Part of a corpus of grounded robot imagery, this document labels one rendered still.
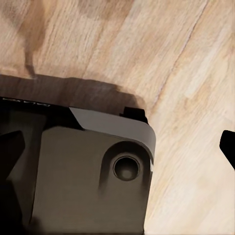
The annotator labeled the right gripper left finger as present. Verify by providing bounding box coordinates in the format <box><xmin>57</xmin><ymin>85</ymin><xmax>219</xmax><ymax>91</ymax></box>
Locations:
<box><xmin>0</xmin><ymin>130</ymin><xmax>25</xmax><ymax>189</ymax></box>

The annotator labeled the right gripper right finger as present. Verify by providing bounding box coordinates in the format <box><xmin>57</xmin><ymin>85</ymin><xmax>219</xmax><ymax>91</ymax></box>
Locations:
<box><xmin>219</xmin><ymin>130</ymin><xmax>235</xmax><ymax>170</ymax></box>

